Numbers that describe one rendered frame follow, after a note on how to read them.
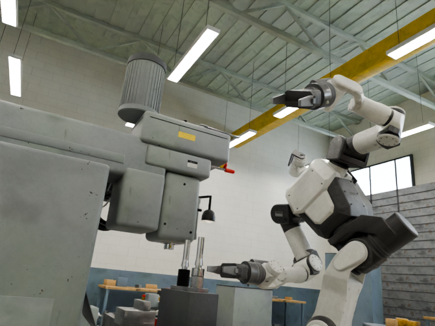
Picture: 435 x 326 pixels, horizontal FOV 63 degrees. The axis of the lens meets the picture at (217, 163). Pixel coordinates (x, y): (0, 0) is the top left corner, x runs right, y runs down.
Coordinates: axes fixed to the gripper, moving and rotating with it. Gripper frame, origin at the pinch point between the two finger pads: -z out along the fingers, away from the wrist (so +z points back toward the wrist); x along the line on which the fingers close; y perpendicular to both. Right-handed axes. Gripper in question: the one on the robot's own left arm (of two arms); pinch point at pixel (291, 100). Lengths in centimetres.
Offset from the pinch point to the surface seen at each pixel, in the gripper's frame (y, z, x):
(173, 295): -67, -34, 26
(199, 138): -24, 13, 68
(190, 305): -65, -35, 14
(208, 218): -65, 11, 61
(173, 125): -16, 2, 73
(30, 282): -55, -74, 51
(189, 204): -52, -2, 59
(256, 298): -376, 267, 284
